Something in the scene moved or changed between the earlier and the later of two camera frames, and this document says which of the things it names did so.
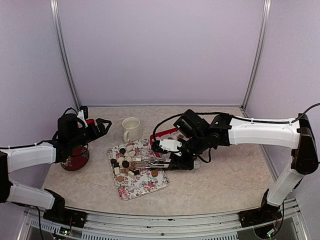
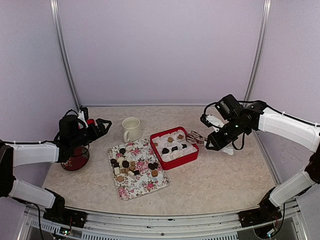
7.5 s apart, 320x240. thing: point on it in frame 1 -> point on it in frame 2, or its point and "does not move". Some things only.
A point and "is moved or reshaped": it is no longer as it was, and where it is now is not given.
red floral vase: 79,158 does not move
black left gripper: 95,134 does not move
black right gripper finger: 181,162 -> 217,141
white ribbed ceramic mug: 133,130 does not move
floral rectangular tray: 130,182 does not move
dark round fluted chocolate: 122,150 does not move
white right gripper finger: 196,164 -> 229,149
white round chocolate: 129,148 does not move
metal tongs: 151,162 is moved or reshaped
